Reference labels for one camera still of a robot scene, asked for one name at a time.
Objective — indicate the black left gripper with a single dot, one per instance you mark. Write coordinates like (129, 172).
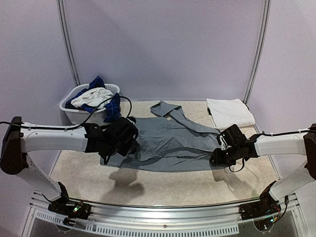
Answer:
(125, 150)

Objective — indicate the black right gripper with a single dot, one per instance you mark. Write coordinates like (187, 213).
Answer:
(217, 159)

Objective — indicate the white and green raglan shirt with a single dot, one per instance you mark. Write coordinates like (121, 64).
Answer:
(225, 113)

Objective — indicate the grey garment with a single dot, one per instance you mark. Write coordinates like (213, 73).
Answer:
(169, 142)

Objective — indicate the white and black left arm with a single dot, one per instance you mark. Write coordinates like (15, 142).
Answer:
(21, 138)

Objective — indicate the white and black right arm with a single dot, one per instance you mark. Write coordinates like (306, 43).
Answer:
(288, 148)

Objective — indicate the white plastic laundry basket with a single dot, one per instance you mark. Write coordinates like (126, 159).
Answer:
(76, 116)

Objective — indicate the blue plaid garment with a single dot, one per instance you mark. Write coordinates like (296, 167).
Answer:
(98, 82)

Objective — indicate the white garment in basket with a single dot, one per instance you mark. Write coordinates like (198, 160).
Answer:
(92, 98)

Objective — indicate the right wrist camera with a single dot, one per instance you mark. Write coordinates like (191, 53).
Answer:
(231, 137)

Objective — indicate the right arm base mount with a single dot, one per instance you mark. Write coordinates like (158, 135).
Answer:
(265, 213)

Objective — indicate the aluminium front rail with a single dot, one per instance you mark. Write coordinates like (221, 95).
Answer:
(108, 220)

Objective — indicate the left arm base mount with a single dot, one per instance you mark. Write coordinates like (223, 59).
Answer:
(71, 209)

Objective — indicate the left aluminium corner post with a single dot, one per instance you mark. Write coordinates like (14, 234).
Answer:
(66, 39)

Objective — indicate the aluminium corner post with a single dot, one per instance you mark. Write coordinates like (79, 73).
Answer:
(66, 39)
(259, 50)

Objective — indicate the right aluminium corner post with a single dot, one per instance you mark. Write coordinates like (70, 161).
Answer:
(259, 50)

